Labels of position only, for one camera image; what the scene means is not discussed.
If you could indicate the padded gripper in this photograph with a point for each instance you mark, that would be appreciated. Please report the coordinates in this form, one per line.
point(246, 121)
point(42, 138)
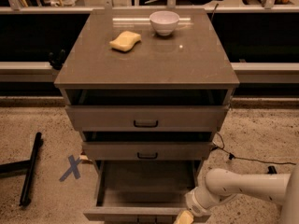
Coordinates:
point(195, 205)

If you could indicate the grey bottom drawer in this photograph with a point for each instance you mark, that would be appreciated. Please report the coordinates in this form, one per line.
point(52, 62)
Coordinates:
point(142, 192)

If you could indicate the grey drawer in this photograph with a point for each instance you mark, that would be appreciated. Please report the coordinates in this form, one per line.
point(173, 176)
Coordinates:
point(142, 192)
point(103, 118)
point(147, 151)

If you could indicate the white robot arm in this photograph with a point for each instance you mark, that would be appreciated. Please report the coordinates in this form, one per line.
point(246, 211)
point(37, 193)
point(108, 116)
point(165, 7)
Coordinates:
point(221, 186)

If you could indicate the grey middle drawer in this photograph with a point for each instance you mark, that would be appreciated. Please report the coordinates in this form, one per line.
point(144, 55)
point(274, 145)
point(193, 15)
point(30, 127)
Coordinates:
point(147, 151)

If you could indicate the grey drawer cabinet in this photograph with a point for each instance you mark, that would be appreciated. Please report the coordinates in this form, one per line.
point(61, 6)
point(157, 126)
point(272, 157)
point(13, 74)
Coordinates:
point(187, 68)

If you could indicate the grey top drawer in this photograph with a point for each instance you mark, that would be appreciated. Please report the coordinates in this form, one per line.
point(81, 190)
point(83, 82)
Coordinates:
point(103, 118)

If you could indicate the black stand leg right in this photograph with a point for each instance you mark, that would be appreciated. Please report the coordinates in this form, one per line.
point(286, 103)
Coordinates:
point(272, 170)

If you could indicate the black stand leg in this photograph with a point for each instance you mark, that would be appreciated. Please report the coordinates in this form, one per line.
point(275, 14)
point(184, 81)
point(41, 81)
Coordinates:
point(26, 167)
point(272, 170)

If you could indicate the blue tape cross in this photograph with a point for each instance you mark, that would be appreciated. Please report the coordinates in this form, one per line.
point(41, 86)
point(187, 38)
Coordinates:
point(72, 170)

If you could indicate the black stand leg left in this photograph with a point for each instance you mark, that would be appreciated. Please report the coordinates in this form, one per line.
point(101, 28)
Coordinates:
point(26, 167)

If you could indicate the yellow sponge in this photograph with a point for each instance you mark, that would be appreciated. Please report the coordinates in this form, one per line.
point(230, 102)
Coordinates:
point(125, 41)

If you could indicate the white ceramic bowl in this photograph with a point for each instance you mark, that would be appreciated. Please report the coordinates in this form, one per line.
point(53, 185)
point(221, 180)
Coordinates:
point(164, 22)

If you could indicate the black clamp on rail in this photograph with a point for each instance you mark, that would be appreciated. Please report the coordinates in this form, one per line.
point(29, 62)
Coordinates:
point(57, 60)

